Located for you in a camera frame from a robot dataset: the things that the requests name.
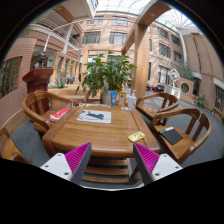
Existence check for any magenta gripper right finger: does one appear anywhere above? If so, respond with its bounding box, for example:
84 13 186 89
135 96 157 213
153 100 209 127
133 143 182 185

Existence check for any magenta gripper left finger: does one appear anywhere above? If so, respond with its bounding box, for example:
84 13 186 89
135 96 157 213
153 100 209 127
41 143 92 185

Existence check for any grey mouse pad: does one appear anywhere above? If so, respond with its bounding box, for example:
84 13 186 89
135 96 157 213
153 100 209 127
77 110 111 124

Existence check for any black notebook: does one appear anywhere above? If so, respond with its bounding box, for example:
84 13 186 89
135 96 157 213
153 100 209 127
159 127 183 145

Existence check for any wooden chair near right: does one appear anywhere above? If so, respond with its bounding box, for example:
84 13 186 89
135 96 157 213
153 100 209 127
150 108 212 164

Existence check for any wooden chair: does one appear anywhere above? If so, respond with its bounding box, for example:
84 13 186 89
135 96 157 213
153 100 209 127
22 90 76 133
0 128 28 164
136 92 179 126
150 108 212 164

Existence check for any wooden table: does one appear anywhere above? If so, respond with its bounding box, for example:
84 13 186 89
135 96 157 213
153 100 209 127
42 106 160 183

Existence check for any red white object on chair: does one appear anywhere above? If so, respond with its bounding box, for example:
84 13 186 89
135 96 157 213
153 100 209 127
50 108 70 122

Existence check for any wooden chair far right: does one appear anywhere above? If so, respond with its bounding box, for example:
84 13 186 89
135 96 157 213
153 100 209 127
136 92 179 126

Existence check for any wooden chair near left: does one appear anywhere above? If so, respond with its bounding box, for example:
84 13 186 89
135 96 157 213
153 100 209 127
0 128 28 164

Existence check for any clear pump bottle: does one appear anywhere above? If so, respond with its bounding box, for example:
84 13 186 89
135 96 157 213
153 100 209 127
128 92 137 110

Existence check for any wooden chair far left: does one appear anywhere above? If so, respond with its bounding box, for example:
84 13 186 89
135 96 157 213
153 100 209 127
22 90 76 133

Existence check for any yellow packet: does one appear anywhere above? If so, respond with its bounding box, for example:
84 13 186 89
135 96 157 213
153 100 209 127
118 91 127 106

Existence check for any blue tube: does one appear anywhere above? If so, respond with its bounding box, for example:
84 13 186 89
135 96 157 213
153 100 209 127
111 91 117 107

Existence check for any white sculpture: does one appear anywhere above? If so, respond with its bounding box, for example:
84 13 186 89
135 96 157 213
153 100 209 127
169 68 180 87

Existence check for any potted green plant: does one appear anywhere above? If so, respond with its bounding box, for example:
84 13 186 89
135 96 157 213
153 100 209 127
76 54 136 105

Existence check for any bust statue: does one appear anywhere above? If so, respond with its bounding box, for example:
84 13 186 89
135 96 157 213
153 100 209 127
33 51 46 69

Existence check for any red wooden pedestal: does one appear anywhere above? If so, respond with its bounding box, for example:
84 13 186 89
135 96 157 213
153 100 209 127
22 68 53 115

